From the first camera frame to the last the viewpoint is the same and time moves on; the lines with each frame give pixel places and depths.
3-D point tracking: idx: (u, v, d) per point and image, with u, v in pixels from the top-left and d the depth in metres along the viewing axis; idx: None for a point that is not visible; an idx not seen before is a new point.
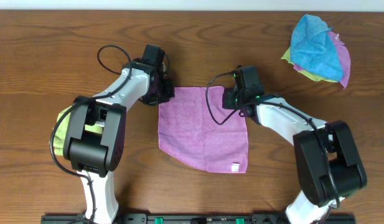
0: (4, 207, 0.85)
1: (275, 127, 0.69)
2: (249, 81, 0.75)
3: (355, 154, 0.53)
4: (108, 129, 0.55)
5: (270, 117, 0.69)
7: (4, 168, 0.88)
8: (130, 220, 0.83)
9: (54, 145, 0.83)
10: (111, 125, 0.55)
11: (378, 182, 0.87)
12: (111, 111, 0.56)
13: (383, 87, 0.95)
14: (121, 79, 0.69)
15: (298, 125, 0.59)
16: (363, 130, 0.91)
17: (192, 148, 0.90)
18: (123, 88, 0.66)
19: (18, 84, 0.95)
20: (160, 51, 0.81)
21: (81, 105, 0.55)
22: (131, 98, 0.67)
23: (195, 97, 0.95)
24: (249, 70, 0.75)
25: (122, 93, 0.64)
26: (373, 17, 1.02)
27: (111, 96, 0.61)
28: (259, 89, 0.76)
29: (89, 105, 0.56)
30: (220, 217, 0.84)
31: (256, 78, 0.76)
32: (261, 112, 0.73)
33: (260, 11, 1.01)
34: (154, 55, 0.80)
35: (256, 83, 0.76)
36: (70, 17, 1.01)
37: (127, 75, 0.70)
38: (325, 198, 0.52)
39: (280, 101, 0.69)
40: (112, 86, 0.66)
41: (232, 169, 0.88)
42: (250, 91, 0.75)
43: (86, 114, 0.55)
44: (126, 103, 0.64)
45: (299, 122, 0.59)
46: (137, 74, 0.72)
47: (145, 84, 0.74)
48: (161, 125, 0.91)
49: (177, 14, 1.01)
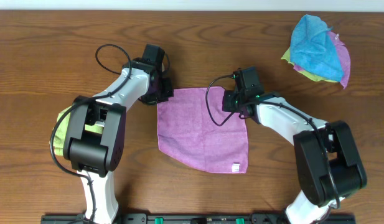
0: (4, 207, 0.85)
1: (275, 126, 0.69)
2: (249, 80, 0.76)
3: (355, 154, 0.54)
4: (108, 129, 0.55)
5: (270, 116, 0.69)
7: (4, 168, 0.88)
8: (130, 220, 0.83)
9: (54, 145, 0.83)
10: (111, 124, 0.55)
11: (378, 182, 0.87)
12: (111, 111, 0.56)
13: None
14: (120, 79, 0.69)
15: (297, 125, 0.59)
16: (363, 130, 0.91)
17: (192, 149, 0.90)
18: (123, 88, 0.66)
19: (18, 84, 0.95)
20: (160, 51, 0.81)
21: (81, 106, 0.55)
22: (131, 98, 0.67)
23: (195, 98, 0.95)
24: (249, 70, 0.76)
25: (122, 93, 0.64)
26: (373, 17, 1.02)
27: (111, 96, 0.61)
28: (258, 89, 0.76)
29: (89, 106, 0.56)
30: (220, 217, 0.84)
31: (256, 78, 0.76)
32: (261, 111, 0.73)
33: (260, 12, 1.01)
34: (154, 54, 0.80)
35: (256, 83, 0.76)
36: (70, 17, 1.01)
37: (127, 75, 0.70)
38: (325, 198, 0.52)
39: (280, 100, 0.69)
40: (112, 86, 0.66)
41: (232, 169, 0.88)
42: (250, 91, 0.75)
43: (85, 114, 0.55)
44: (126, 103, 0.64)
45: (299, 122, 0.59)
46: (137, 73, 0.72)
47: (145, 83, 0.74)
48: (160, 127, 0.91)
49: (177, 15, 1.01)
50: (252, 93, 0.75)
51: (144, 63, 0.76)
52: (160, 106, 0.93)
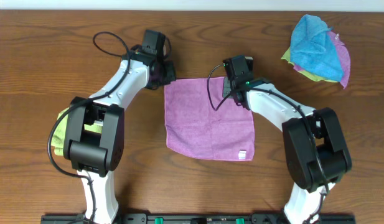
0: (4, 207, 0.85)
1: (265, 114, 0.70)
2: (238, 68, 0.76)
3: (341, 140, 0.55)
4: (107, 129, 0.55)
5: (260, 103, 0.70)
7: (5, 168, 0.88)
8: (130, 220, 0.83)
9: (54, 145, 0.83)
10: (110, 126, 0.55)
11: (378, 182, 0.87)
12: (109, 112, 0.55)
13: (383, 87, 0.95)
14: (119, 74, 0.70)
15: (287, 112, 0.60)
16: (363, 130, 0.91)
17: (200, 138, 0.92)
18: (121, 85, 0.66)
19: (18, 84, 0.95)
20: (160, 37, 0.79)
21: (78, 107, 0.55)
22: (129, 93, 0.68)
23: (201, 88, 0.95)
24: (239, 58, 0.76)
25: (119, 91, 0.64)
26: (373, 17, 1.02)
27: (108, 96, 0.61)
28: (248, 76, 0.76)
29: (86, 107, 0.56)
30: (220, 217, 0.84)
31: (246, 66, 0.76)
32: (251, 98, 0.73)
33: (260, 12, 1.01)
34: (154, 42, 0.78)
35: (246, 70, 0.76)
36: (70, 17, 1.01)
37: (126, 70, 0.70)
38: (313, 183, 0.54)
39: (270, 87, 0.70)
40: (110, 83, 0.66)
41: (239, 157, 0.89)
42: (239, 78, 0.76)
43: (83, 117, 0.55)
44: (124, 102, 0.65)
45: (287, 109, 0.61)
46: (136, 65, 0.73)
47: (146, 75, 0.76)
48: (168, 117, 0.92)
49: (177, 14, 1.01)
50: (242, 79, 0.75)
51: (144, 55, 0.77)
52: (167, 96, 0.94)
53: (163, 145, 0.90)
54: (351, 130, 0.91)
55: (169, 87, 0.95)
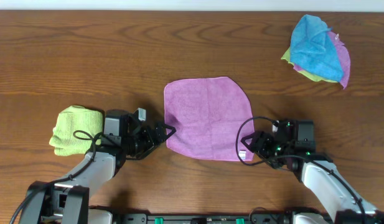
0: (10, 205, 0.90)
1: (319, 196, 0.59)
2: (303, 132, 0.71)
3: None
4: (70, 210, 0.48)
5: (314, 179, 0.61)
7: (9, 168, 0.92)
8: (130, 220, 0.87)
9: (55, 145, 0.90)
10: (71, 211, 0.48)
11: (374, 182, 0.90)
12: (72, 193, 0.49)
13: None
14: (83, 163, 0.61)
15: (345, 201, 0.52)
16: (361, 131, 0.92)
17: (200, 138, 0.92)
18: (85, 169, 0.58)
19: (18, 84, 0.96)
20: (121, 119, 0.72)
21: (38, 192, 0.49)
22: (99, 176, 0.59)
23: (200, 88, 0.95)
24: (307, 122, 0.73)
25: (85, 175, 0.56)
26: (380, 14, 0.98)
27: (71, 179, 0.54)
28: (311, 145, 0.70)
29: (46, 191, 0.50)
30: (220, 217, 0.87)
31: (312, 133, 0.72)
32: (306, 172, 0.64)
33: (262, 11, 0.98)
34: (116, 128, 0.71)
35: (310, 138, 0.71)
36: (68, 18, 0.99)
37: (91, 158, 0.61)
38: None
39: (331, 167, 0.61)
40: (74, 169, 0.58)
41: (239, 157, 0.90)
42: (300, 144, 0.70)
43: (43, 200, 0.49)
44: (92, 187, 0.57)
45: (346, 198, 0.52)
46: (102, 156, 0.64)
47: (112, 166, 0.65)
48: (168, 117, 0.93)
49: (177, 15, 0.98)
50: (304, 145, 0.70)
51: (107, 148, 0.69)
52: (167, 96, 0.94)
53: (163, 145, 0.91)
54: (350, 130, 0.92)
55: (169, 88, 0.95)
